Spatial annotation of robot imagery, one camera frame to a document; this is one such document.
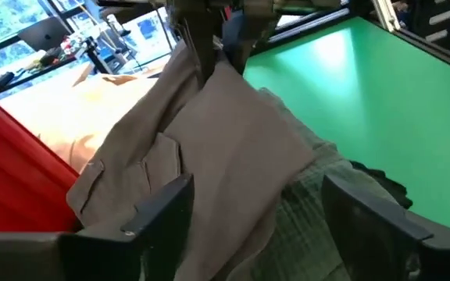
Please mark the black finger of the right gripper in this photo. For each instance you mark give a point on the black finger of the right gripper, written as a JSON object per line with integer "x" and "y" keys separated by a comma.
{"x": 205, "y": 43}
{"x": 248, "y": 39}

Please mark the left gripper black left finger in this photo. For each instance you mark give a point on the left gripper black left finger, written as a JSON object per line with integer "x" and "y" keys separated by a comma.
{"x": 92, "y": 257}

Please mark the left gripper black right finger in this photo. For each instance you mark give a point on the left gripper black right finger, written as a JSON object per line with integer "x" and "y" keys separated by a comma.
{"x": 385, "y": 250}

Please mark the black garment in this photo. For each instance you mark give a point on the black garment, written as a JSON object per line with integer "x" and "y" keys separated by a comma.
{"x": 385, "y": 183}

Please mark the dark grey garment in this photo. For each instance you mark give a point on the dark grey garment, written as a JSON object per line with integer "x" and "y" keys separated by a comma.
{"x": 217, "y": 148}

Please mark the red plastic bin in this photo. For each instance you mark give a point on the red plastic bin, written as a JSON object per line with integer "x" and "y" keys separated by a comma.
{"x": 14, "y": 168}

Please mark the cream garment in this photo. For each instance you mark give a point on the cream garment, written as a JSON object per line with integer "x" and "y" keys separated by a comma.
{"x": 72, "y": 113}

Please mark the grey laptop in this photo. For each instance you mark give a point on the grey laptop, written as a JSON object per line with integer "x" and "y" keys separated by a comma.
{"x": 45, "y": 33}

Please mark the black side table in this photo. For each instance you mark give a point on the black side table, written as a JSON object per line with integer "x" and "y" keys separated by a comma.
{"x": 33, "y": 72}

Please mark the black table frame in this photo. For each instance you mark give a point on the black table frame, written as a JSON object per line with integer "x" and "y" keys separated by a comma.
{"x": 424, "y": 47}

